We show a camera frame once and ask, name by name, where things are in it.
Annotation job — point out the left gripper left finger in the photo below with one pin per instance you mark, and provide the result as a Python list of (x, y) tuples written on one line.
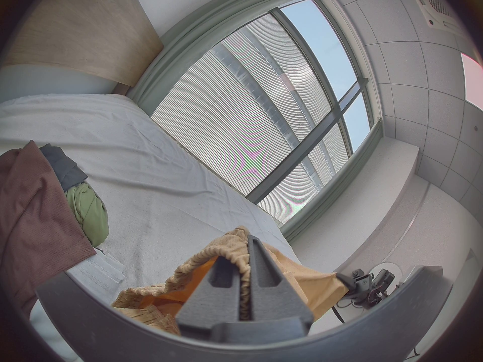
[(211, 306)]

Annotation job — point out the tan shorts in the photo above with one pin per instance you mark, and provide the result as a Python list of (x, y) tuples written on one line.
[(302, 277)]

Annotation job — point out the white ceiling air vent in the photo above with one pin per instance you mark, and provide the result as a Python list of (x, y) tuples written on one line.
[(434, 2)]

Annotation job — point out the grey-green curtain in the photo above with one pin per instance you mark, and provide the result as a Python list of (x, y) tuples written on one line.
[(298, 228), (151, 85)]

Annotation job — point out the bed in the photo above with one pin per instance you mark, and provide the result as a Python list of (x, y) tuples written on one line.
[(169, 187)]

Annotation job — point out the black garment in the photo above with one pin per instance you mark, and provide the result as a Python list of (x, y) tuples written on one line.
[(62, 164)]

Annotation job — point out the brown garment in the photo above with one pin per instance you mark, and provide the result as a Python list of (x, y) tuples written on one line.
[(37, 221)]

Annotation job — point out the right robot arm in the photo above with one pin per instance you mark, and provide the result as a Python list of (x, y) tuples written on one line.
[(383, 279)]

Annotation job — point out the green garment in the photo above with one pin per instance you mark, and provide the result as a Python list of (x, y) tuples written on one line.
[(90, 213)]

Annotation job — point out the window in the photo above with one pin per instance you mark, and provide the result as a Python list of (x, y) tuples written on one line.
[(245, 108)]

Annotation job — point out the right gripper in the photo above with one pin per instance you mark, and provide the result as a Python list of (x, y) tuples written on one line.
[(363, 286)]

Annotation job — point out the round wall mirror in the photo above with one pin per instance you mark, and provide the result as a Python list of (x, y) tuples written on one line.
[(400, 277)]

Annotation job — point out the pale blue garment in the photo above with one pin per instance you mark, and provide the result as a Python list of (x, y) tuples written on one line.
[(94, 273)]

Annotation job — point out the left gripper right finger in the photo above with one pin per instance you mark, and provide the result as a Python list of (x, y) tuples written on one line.
[(279, 300)]

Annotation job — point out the ceiling light panel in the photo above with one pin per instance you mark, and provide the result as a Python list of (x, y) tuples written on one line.
[(473, 81)]

